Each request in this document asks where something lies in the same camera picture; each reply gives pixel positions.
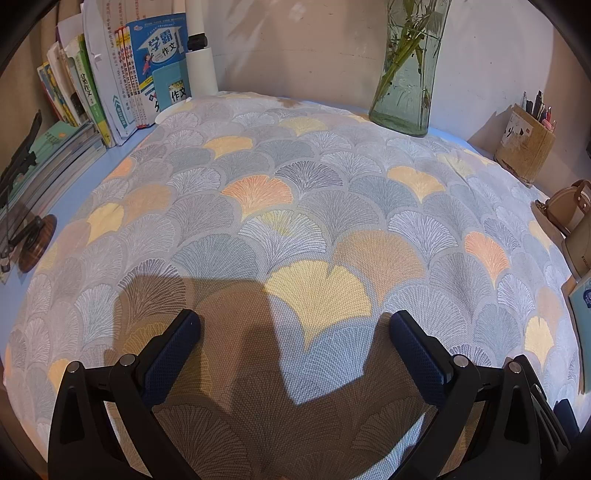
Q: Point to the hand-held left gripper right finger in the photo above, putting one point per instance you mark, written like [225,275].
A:
[418,355]

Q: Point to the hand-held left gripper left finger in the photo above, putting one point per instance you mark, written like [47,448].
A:
[175,350]

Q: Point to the blue dotted tissue pack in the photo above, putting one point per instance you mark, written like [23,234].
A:
[582,300]

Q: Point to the tan small handbag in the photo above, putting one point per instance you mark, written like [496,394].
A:
[577,230]

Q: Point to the stack of flat magazines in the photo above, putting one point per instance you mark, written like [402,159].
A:
[60,147]

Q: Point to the cardboard pen holder with pens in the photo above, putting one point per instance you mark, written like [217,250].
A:
[526,147]

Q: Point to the glass vase with green stems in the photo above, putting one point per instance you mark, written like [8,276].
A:
[406,101]

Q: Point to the bunch of pens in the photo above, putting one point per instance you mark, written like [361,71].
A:
[538,108]

